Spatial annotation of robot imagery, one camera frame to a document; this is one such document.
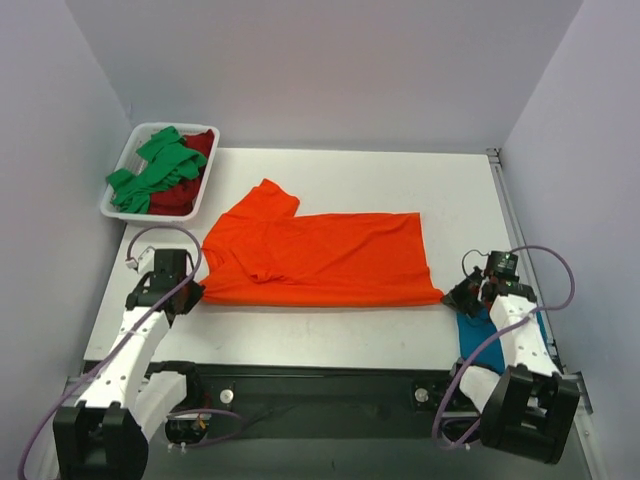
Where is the orange t shirt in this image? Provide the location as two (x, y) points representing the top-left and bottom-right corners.
(201, 179), (443, 308)

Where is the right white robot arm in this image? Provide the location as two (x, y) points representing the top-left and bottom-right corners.
(431, 249), (580, 464)

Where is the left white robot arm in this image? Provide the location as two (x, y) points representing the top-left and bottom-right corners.
(53, 248), (205, 479)

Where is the blue folded t shirt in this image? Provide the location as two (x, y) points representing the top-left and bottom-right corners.
(455, 307), (549, 376)

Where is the dark red t shirt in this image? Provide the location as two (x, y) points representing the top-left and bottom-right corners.
(147, 129), (215, 216)

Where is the white plastic basket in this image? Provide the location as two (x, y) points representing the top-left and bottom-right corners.
(101, 122), (220, 223)

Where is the green t shirt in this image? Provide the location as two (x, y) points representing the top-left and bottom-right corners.
(107, 126), (208, 214)

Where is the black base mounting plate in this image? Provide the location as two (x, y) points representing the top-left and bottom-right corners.
(179, 364), (455, 441)

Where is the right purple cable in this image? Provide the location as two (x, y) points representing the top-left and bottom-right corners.
(432, 244), (576, 451)

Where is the purple cable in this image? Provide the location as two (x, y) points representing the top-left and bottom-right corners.
(432, 244), (576, 451)
(17, 224), (246, 480)

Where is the aluminium frame rail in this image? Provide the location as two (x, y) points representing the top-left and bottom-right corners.
(49, 145), (594, 419)

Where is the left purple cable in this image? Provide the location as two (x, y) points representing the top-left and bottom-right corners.
(17, 224), (246, 480)

